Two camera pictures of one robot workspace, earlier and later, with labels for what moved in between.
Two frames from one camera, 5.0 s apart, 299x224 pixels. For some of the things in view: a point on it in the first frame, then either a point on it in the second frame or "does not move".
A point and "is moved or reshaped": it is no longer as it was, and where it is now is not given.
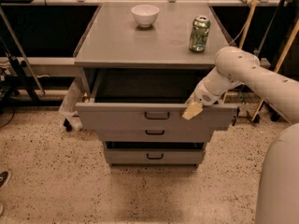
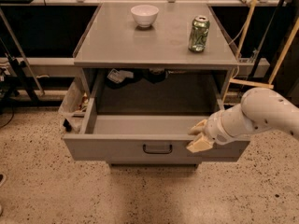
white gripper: x=204 y=96 -> x=214 y=129
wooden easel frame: x=244 y=40 does not move
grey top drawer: x=148 y=98 is moved or reshaped
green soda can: x=199 y=34 does not move
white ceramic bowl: x=145 y=15 does not move
